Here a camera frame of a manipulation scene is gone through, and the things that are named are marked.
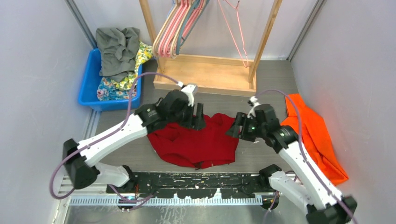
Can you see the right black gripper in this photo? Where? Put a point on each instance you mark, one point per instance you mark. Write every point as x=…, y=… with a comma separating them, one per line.
x=239, y=120

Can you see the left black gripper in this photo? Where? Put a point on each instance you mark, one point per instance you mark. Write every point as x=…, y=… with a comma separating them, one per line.
x=195, y=123

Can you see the red skirt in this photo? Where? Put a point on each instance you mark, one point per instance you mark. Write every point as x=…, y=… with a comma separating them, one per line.
x=197, y=149

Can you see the grey-blue hanger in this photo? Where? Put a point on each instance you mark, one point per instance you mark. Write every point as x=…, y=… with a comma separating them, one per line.
x=185, y=22

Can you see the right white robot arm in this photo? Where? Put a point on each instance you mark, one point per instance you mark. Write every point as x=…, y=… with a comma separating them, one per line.
x=316, y=196

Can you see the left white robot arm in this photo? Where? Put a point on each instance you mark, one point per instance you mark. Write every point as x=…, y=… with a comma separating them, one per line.
x=83, y=159

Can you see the beige hanger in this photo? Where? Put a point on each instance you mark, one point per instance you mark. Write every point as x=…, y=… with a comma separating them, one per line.
x=161, y=40

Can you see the wooden clothes rack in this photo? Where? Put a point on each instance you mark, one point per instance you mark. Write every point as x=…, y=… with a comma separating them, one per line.
x=213, y=75

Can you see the orange garment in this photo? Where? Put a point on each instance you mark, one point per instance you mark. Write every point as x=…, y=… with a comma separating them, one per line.
x=315, y=137

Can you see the yellow floral garment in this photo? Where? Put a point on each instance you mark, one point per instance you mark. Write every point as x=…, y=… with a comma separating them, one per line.
x=144, y=54

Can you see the blue floral garment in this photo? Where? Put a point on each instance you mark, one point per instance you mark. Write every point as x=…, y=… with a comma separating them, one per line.
x=109, y=89

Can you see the grey garment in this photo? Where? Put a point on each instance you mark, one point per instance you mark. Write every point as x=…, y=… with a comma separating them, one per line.
x=118, y=49

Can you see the blue plastic bin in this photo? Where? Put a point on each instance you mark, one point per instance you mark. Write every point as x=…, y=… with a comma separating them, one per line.
x=90, y=83

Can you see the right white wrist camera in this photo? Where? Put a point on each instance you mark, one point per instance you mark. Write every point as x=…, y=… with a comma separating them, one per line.
x=253, y=103

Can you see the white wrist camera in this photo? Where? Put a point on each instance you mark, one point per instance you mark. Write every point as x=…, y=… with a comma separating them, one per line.
x=189, y=90
x=253, y=103

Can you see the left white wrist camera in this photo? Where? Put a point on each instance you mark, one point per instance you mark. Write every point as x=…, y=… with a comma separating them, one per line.
x=189, y=90

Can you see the slotted cable duct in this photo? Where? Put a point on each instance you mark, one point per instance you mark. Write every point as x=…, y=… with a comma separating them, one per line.
x=113, y=200

